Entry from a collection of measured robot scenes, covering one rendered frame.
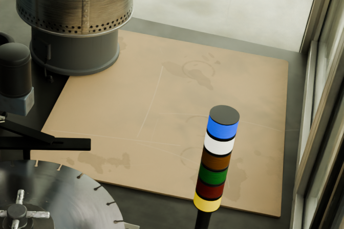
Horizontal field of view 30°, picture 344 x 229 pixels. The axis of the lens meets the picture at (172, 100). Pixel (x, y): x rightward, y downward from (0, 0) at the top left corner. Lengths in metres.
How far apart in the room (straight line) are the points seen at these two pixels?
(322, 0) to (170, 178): 0.72
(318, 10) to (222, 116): 0.95
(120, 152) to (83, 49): 0.31
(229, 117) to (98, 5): 0.66
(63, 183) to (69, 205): 0.05
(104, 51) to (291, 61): 0.54
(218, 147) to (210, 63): 0.83
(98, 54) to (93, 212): 0.66
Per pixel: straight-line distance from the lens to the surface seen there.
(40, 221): 1.04
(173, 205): 1.36
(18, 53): 1.10
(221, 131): 0.94
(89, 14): 1.53
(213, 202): 1.05
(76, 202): 1.08
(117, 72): 1.69
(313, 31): 1.89
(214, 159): 0.98
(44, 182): 1.11
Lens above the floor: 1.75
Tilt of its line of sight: 38 degrees down
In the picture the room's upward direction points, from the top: 8 degrees clockwise
